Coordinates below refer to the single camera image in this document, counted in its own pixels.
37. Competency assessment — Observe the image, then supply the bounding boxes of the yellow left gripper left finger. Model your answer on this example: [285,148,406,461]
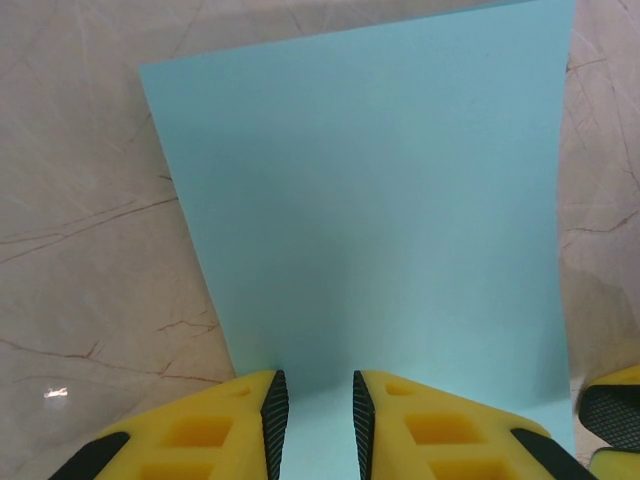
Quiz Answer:
[52,369,290,480]

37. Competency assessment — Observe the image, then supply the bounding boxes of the light blue paper sheet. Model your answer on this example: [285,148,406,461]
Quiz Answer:
[138,0,577,480]

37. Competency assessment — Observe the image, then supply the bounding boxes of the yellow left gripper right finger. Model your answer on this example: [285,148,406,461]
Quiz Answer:
[352,369,596,480]

